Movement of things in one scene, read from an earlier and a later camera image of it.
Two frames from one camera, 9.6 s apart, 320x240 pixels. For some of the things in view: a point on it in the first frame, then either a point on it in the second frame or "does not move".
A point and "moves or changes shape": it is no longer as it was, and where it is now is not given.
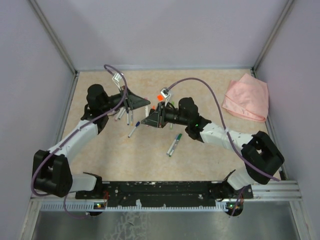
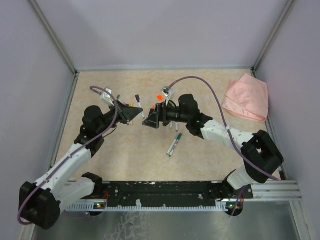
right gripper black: (158, 118) does not move
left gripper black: (132, 101) -> (127, 113)
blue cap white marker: (137, 124) moves or changes shape
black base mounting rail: (167, 194) does not move
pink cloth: (247, 97) does not move
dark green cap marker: (175, 144) does not move
